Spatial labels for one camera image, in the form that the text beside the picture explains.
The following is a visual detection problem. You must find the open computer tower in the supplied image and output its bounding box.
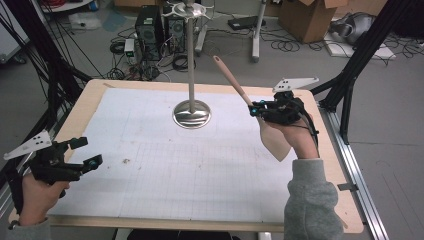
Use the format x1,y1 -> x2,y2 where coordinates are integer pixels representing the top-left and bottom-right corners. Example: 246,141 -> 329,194
162,14 -> 188,55

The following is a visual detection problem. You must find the white flat board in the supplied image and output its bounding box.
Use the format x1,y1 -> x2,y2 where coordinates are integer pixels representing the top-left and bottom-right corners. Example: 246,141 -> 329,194
323,31 -> 398,61

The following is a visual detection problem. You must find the person's left hand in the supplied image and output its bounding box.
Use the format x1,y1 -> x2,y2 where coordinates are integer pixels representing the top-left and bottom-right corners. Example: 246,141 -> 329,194
17,172 -> 72,227

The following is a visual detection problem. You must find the grey metal clip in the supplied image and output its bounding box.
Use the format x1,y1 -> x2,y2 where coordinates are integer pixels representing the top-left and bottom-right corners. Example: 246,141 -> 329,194
337,182 -> 360,193

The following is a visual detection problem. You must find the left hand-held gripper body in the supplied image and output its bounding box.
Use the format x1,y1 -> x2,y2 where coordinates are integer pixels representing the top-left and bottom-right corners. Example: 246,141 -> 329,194
3,129 -> 85,186

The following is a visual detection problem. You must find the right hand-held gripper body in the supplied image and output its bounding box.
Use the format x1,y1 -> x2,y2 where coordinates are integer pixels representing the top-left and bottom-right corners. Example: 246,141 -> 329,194
260,77 -> 320,127

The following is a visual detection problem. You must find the cardboard box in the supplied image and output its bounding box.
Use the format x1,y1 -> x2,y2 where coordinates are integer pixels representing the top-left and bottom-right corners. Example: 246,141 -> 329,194
277,0 -> 350,44

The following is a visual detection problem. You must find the black flat device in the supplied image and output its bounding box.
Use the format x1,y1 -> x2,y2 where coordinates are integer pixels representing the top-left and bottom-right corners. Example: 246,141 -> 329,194
227,15 -> 267,31

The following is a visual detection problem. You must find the clear plastic bag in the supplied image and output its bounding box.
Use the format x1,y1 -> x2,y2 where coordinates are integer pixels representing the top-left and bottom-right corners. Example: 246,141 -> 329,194
67,12 -> 102,31

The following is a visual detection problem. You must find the white stand leg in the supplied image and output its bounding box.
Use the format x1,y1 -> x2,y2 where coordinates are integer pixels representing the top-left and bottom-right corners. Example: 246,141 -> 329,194
194,15 -> 210,56
250,0 -> 268,64

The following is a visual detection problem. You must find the black metal frame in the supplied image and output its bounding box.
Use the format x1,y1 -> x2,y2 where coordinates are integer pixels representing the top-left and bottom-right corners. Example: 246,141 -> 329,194
0,0 -> 93,214
309,0 -> 415,145

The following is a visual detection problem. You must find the small white power device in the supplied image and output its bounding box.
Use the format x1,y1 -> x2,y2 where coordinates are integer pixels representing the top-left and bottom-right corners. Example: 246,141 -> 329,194
123,38 -> 136,58

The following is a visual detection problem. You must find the white grid mat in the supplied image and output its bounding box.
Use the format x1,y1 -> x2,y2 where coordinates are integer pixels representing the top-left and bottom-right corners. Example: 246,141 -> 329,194
49,87 -> 314,224

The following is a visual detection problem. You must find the aluminium rail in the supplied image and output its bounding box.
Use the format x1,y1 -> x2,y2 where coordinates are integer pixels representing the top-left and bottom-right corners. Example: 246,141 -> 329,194
319,105 -> 390,240

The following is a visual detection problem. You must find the wooden spatula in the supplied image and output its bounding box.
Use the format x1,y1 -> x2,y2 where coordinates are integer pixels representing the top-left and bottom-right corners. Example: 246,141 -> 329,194
212,55 -> 293,163

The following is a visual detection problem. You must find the metal utensil stand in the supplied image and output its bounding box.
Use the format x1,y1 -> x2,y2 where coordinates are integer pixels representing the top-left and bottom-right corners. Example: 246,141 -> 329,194
162,0 -> 214,130

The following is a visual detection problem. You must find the black computer tower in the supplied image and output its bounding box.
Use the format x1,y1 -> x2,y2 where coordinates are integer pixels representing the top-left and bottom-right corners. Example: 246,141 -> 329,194
134,5 -> 165,62

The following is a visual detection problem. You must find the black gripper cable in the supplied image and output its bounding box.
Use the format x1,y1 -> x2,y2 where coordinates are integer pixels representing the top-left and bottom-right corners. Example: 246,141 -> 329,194
297,105 -> 321,158

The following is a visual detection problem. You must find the person's right hand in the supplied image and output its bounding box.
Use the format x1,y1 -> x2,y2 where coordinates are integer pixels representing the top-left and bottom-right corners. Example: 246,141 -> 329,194
265,112 -> 321,161

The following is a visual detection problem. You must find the grey white headset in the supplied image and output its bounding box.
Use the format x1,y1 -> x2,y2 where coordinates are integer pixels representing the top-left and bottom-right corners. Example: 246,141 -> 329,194
329,12 -> 376,46

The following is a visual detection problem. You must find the coiled black cable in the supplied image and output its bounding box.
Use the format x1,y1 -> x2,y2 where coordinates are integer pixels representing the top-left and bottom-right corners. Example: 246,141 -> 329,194
171,54 -> 197,73

